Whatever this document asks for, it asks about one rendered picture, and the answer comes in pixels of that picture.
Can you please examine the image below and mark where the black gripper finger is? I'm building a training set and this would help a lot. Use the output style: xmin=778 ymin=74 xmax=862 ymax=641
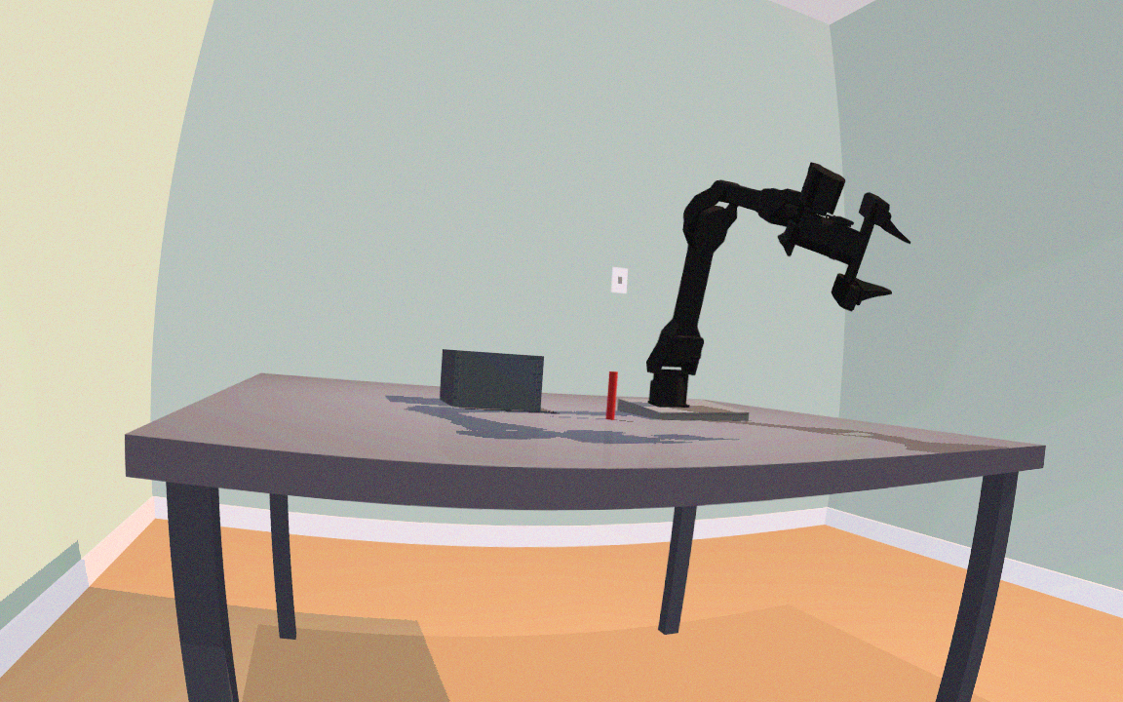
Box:
xmin=880 ymin=213 xmax=910 ymax=244
xmin=855 ymin=279 xmax=892 ymax=306

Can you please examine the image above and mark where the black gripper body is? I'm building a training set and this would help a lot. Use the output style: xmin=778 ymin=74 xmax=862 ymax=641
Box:
xmin=821 ymin=192 xmax=891 ymax=312

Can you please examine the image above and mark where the red peg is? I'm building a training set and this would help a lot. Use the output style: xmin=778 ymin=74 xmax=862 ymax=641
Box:
xmin=606 ymin=371 xmax=618 ymax=419

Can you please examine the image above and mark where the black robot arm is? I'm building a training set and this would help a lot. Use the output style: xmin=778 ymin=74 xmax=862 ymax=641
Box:
xmin=646 ymin=162 xmax=853 ymax=408

